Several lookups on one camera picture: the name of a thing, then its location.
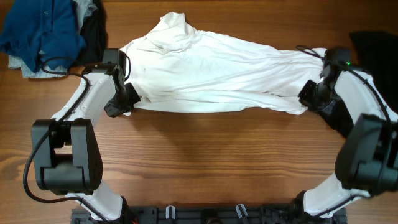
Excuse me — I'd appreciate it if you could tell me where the black garment in pile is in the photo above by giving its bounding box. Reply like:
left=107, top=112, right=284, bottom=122
left=72, top=0, right=108, bottom=64

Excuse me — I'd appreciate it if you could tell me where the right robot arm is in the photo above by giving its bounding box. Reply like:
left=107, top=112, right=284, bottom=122
left=286, top=45, right=397, bottom=223

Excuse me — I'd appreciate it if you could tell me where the black t-shirt right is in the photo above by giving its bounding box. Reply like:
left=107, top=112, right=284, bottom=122
left=323, top=30, right=398, bottom=139

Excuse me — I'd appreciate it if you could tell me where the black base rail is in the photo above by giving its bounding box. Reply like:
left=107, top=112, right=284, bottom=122
left=70, top=203, right=348, bottom=224

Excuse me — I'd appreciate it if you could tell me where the blue shirt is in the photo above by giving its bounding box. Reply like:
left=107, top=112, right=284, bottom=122
left=1, top=0, right=86, bottom=72

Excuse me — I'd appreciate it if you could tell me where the light patterned garment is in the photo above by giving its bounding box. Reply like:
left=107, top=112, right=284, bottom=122
left=8, top=55, right=67, bottom=78

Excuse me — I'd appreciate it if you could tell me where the white t-shirt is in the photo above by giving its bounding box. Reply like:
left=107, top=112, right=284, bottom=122
left=123, top=12, right=323, bottom=115

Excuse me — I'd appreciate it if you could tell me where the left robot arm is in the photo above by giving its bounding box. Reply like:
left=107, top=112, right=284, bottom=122
left=23, top=48, right=141, bottom=223

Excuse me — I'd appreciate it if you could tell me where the grey garment in pile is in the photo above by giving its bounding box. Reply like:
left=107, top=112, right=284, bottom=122
left=73, top=0, right=98, bottom=33

